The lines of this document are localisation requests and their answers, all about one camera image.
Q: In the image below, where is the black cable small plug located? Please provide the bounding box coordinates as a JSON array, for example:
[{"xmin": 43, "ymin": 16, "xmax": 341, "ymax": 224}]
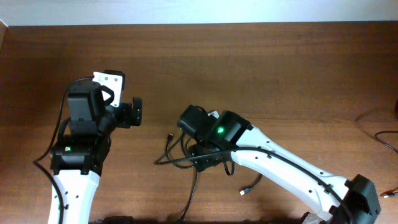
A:
[{"xmin": 374, "ymin": 130, "xmax": 397, "ymax": 198}]

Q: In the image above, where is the black cable white-tipped plug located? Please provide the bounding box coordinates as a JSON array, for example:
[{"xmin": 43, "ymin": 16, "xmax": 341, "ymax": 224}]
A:
[{"xmin": 222, "ymin": 159, "xmax": 263, "ymax": 196}]

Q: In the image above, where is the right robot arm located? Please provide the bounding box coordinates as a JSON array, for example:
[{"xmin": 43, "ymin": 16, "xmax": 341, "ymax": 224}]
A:
[{"xmin": 177, "ymin": 105, "xmax": 381, "ymax": 223}]

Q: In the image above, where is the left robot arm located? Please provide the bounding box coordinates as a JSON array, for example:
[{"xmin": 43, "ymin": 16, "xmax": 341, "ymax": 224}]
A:
[{"xmin": 49, "ymin": 82, "xmax": 142, "ymax": 223}]

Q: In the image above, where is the left camera black cable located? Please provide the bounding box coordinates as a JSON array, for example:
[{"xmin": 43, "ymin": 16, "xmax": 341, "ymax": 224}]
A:
[{"xmin": 32, "ymin": 76, "xmax": 94, "ymax": 224}]

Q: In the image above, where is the camera black cable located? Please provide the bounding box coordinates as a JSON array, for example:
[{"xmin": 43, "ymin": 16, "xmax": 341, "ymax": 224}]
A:
[
  {"xmin": 154, "ymin": 147, "xmax": 355, "ymax": 224},
  {"xmin": 32, "ymin": 76, "xmax": 94, "ymax": 224}
]

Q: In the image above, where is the right camera black cable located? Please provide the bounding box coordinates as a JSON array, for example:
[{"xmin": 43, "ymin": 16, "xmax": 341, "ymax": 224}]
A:
[{"xmin": 154, "ymin": 147, "xmax": 355, "ymax": 224}]

